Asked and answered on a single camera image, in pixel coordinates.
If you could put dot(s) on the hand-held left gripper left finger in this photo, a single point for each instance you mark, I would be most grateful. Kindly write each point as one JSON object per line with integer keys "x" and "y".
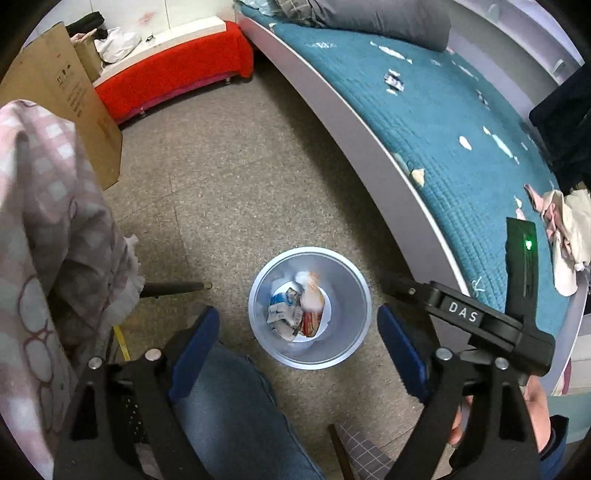
{"x": 194, "y": 353}

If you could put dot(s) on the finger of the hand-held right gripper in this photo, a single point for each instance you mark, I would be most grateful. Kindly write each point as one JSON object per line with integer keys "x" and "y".
{"x": 406, "y": 288}

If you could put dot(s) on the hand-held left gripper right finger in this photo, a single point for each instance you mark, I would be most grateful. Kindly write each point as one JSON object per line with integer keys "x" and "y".
{"x": 401, "y": 350}

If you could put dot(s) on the grey plastic waste bin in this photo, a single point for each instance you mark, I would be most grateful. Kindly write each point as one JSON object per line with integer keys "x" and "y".
{"x": 346, "y": 295}

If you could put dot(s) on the person's right forearm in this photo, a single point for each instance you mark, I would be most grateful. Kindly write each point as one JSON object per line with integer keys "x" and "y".
{"x": 554, "y": 443}

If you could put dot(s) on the person's right hand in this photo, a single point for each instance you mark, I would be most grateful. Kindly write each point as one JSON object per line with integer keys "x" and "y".
{"x": 539, "y": 410}

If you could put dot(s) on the black chair leg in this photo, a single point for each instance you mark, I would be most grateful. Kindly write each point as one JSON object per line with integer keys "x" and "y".
{"x": 175, "y": 288}

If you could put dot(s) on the pile of cream clothes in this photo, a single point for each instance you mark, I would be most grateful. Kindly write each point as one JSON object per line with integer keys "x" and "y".
{"x": 568, "y": 230}

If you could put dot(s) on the yellow strip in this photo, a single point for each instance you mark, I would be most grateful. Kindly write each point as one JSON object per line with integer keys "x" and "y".
{"x": 122, "y": 344}

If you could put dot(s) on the person's leg in blue jeans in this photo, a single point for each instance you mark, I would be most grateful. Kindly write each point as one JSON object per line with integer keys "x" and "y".
{"x": 240, "y": 415}

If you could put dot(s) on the pile of crumpled wrappers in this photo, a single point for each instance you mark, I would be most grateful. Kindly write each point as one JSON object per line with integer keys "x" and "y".
{"x": 286, "y": 309}

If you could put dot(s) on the grey checked cushion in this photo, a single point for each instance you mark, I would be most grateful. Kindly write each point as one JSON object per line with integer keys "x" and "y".
{"x": 364, "y": 454}

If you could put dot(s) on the bed with teal quilt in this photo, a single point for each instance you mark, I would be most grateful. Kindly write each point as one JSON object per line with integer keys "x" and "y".
{"x": 364, "y": 152}

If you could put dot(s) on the scattered white paper scraps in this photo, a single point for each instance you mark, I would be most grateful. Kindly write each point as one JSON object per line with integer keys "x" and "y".
{"x": 465, "y": 142}

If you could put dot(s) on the dark navy cloth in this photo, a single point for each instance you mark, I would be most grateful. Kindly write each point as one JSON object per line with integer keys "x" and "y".
{"x": 568, "y": 120}

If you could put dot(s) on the pink checked blanket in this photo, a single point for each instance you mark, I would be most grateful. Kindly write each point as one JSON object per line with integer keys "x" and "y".
{"x": 55, "y": 230}

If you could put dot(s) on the white printed wrapper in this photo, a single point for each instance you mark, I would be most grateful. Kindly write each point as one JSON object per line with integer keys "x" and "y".
{"x": 395, "y": 82}

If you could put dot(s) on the grey folded blanket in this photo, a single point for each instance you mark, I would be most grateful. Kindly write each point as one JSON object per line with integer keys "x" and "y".
{"x": 369, "y": 18}

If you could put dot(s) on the red covered low bench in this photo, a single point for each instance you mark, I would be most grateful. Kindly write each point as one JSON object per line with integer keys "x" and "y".
{"x": 184, "y": 69}

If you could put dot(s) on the large cardboard box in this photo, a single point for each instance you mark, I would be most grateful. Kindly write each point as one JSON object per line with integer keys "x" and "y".
{"x": 60, "y": 78}

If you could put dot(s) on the brown paper bag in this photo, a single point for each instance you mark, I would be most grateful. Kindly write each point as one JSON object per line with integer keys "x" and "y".
{"x": 87, "y": 57}

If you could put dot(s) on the white plastic bag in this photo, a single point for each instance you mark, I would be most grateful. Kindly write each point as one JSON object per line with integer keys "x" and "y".
{"x": 117, "y": 46}

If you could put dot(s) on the black bag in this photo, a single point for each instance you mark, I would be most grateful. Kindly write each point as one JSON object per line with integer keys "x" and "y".
{"x": 87, "y": 22}

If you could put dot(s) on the lavender wall shelf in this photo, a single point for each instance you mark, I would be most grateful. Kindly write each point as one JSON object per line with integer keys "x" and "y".
{"x": 508, "y": 41}

